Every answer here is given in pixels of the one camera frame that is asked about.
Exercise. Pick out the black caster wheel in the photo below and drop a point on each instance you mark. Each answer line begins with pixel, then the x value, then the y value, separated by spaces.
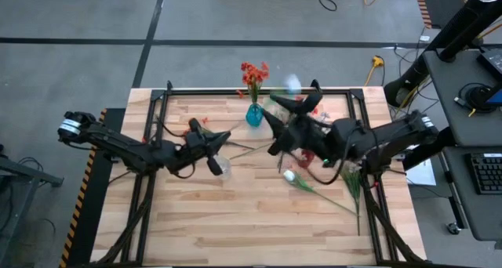
pixel 453 229

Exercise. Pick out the black mat with hazard stripes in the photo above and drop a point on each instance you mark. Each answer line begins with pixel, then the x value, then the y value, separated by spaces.
pixel 92 221

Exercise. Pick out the white paper sheet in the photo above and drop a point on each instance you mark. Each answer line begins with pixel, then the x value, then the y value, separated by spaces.
pixel 423 176

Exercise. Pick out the white power adapter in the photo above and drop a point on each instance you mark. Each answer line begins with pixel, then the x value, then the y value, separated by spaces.
pixel 423 38

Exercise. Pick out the black tower fan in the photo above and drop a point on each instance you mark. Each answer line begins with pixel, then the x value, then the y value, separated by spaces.
pixel 459 25

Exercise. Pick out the blue glass vase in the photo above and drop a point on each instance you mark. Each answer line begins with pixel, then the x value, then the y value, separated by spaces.
pixel 254 117

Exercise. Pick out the red ribbed glass vase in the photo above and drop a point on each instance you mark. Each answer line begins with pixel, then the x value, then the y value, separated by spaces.
pixel 305 161

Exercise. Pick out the black laptop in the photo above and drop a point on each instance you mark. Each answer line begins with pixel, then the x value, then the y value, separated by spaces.
pixel 492 62

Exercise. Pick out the clear cut-glass vase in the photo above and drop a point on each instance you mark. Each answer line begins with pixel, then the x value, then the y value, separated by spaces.
pixel 225 170

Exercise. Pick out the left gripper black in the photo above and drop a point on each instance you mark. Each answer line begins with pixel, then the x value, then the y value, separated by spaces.
pixel 196 146

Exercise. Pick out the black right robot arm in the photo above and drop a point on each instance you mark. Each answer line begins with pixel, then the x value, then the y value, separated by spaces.
pixel 392 136

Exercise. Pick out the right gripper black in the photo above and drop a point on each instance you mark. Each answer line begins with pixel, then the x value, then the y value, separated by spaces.
pixel 310 136

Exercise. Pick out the black keyboard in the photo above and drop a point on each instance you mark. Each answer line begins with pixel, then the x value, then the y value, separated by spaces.
pixel 488 174

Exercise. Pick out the grey desk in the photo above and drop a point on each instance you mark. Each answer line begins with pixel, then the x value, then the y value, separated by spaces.
pixel 490 221
pixel 447 80

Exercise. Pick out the black aluminium table frame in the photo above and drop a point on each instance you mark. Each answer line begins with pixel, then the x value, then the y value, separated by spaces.
pixel 219 92

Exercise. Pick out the orange-black striped floor strip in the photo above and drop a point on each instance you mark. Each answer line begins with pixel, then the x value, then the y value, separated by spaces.
pixel 423 5

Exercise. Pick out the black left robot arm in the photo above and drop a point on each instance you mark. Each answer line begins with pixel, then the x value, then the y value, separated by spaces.
pixel 117 146

